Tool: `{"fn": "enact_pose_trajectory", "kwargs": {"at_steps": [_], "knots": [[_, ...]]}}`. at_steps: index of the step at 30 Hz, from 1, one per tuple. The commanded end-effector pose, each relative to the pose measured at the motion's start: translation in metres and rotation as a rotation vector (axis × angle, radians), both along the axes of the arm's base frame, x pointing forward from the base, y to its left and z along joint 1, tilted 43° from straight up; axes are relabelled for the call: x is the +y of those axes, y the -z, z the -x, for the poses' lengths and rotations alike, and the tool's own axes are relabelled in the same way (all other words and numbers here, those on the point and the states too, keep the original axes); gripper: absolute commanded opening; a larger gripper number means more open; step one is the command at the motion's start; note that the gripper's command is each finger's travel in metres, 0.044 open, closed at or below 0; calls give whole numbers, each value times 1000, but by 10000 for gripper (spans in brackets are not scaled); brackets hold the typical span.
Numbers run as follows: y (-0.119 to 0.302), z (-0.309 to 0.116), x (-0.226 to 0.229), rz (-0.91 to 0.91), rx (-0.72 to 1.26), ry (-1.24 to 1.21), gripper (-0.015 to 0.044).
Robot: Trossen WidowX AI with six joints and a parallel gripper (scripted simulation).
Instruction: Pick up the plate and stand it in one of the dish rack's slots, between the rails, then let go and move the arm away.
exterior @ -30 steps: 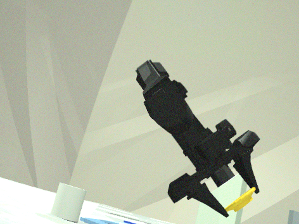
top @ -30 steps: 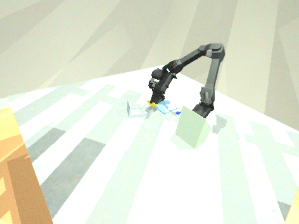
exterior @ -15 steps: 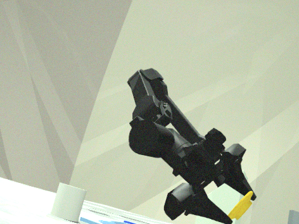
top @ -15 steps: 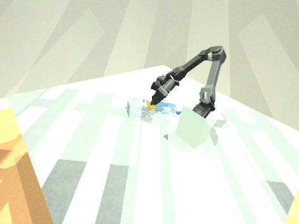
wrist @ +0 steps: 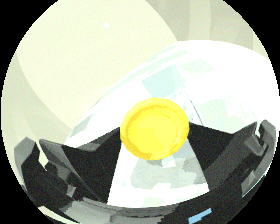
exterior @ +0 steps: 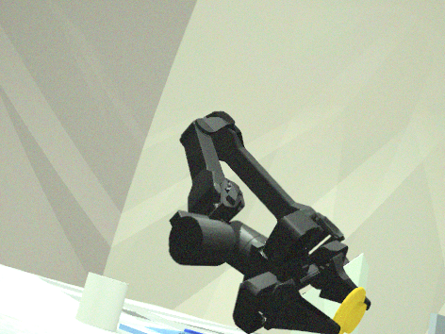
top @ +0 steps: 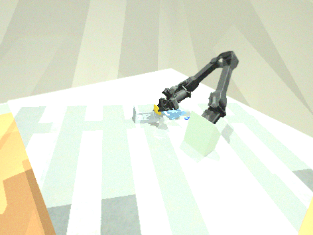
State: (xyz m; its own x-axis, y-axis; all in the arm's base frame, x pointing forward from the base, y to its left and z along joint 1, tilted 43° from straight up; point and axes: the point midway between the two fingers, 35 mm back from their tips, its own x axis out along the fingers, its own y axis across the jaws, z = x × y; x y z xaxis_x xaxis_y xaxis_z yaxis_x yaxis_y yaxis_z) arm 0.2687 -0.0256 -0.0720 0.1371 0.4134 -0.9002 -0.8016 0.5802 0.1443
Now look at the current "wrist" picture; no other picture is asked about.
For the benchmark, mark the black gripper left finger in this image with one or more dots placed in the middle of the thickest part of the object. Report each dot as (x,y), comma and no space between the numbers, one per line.
(93,163)

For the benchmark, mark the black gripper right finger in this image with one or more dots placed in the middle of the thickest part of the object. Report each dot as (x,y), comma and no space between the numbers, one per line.
(216,150)

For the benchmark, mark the yellow plate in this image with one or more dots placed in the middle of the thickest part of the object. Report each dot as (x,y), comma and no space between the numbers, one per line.
(154,128)

